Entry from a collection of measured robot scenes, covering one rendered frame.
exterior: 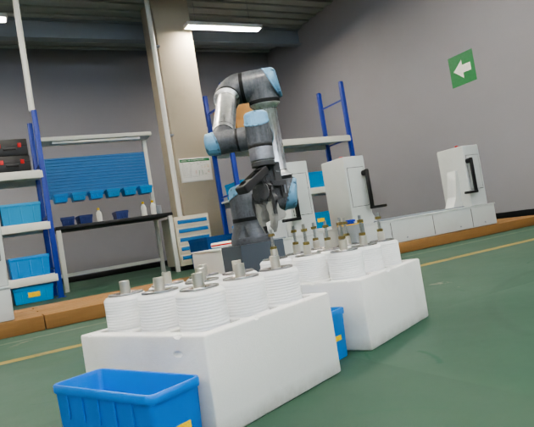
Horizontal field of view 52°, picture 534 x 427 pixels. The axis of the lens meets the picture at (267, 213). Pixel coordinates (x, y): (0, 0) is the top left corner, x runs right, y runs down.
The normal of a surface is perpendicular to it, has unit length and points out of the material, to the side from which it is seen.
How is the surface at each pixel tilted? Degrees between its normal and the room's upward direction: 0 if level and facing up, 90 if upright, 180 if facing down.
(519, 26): 90
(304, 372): 90
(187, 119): 90
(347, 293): 90
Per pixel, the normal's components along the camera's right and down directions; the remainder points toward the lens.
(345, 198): -0.87, 0.13
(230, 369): 0.76, -0.14
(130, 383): -0.64, 0.04
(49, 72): 0.46, -0.11
